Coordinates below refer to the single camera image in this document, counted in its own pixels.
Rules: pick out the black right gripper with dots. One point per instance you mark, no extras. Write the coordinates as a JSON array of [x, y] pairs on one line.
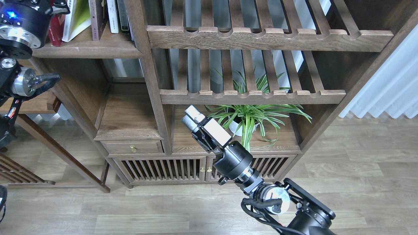
[[232, 160]]

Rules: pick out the pale upright book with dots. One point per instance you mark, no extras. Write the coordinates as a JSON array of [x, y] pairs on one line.
[[129, 23]]

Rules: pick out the white plant pot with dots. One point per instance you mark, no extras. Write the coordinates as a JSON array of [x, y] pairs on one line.
[[236, 129]]

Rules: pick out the dark upright book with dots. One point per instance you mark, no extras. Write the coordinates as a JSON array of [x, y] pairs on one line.
[[123, 18]]

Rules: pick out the white upright book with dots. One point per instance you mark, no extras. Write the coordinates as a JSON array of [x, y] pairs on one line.
[[113, 16]]

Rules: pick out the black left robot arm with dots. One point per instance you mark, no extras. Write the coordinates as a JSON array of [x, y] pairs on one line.
[[21, 84]]

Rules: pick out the green spider plant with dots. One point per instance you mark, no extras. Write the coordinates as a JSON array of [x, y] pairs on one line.
[[248, 116]]

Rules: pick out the yellow green book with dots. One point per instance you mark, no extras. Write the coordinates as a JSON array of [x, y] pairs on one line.
[[77, 20]]

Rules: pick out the dark wooden bookshelf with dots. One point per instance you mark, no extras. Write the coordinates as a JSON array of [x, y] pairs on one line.
[[129, 96]]

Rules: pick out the maroon book white characters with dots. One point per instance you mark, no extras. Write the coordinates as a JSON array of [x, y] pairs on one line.
[[98, 15]]

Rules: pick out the white curtain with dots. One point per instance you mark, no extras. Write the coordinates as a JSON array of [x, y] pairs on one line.
[[393, 89]]

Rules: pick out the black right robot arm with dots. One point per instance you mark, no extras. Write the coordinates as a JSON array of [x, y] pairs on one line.
[[286, 207]]

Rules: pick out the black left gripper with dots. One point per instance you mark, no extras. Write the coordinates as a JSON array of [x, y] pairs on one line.
[[24, 25]]

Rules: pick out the red book with photos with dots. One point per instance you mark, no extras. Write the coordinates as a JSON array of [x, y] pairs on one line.
[[56, 30]]

